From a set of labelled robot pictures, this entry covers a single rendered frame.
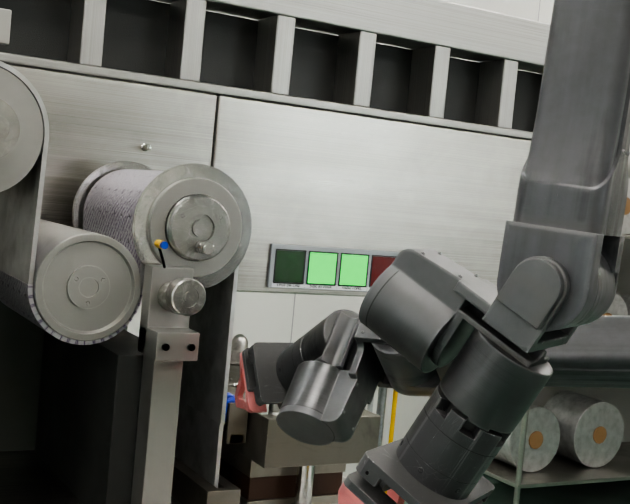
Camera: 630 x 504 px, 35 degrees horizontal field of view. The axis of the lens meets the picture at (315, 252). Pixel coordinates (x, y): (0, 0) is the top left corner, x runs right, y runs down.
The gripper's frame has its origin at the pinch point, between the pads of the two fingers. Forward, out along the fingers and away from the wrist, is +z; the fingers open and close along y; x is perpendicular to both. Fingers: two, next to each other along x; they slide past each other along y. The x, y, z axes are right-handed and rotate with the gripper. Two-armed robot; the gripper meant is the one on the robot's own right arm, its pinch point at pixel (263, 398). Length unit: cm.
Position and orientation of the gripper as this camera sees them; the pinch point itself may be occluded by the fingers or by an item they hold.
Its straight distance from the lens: 112.5
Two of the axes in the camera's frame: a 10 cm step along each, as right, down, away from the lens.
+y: 8.7, 0.5, 4.9
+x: -1.6, -9.1, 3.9
